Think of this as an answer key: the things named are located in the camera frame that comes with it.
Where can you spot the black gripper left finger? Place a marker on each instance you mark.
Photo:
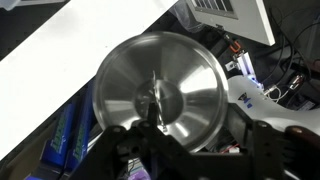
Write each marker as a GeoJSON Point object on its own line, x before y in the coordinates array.
{"type": "Point", "coordinates": [110, 156]}

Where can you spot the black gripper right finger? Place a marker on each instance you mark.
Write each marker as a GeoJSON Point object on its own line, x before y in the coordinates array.
{"type": "Point", "coordinates": [266, 150]}

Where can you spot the shiny metal bowl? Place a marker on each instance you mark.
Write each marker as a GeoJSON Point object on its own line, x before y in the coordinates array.
{"type": "Point", "coordinates": [116, 83]}

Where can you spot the white slatted cabinet door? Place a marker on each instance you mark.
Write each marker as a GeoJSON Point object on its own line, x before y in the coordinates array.
{"type": "Point", "coordinates": [246, 23]}

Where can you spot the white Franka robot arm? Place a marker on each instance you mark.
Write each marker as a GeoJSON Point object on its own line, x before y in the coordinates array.
{"type": "Point", "coordinates": [266, 110]}

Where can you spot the blue box green lettering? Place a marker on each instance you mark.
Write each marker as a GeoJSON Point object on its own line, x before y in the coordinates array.
{"type": "Point", "coordinates": [58, 136]}
{"type": "Point", "coordinates": [80, 133]}

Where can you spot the clear crumpled plastic bag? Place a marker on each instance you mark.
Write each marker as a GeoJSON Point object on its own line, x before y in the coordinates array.
{"type": "Point", "coordinates": [181, 15]}

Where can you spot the white metal bracket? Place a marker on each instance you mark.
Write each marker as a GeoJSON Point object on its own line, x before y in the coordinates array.
{"type": "Point", "coordinates": [243, 61]}

